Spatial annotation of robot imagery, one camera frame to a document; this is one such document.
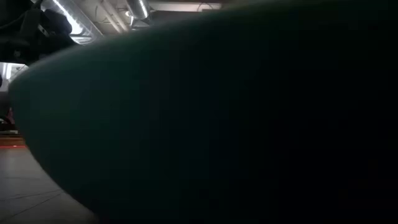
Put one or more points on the large teal plastic plate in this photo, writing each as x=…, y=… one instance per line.
x=199, y=124

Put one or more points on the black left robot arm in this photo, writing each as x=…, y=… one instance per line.
x=14, y=34

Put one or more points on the long ceiling light fixture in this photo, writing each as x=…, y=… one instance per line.
x=70, y=21

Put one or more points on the silver ceiling air duct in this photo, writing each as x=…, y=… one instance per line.
x=138, y=11

